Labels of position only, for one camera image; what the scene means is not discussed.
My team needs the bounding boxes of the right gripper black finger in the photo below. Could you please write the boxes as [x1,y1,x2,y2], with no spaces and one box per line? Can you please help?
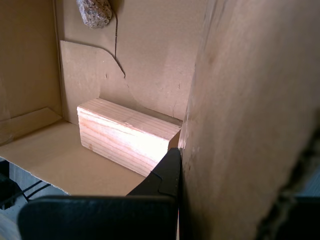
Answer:
[17,147,182,240]
[277,196,320,240]

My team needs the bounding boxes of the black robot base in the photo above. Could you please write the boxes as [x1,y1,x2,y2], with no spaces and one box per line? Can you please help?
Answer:
[0,159,24,210]

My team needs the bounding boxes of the pinkish speckled granite rock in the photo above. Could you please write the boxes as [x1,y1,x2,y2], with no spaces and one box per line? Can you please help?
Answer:
[76,0,113,30]

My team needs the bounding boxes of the brown cardboard box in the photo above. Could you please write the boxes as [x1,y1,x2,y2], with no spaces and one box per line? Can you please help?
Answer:
[0,0,320,240]

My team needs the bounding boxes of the light wooden block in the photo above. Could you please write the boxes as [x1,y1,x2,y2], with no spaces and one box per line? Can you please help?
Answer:
[76,97,183,178]

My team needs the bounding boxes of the black cable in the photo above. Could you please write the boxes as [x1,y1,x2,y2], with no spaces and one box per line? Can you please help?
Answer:
[22,179,51,201]

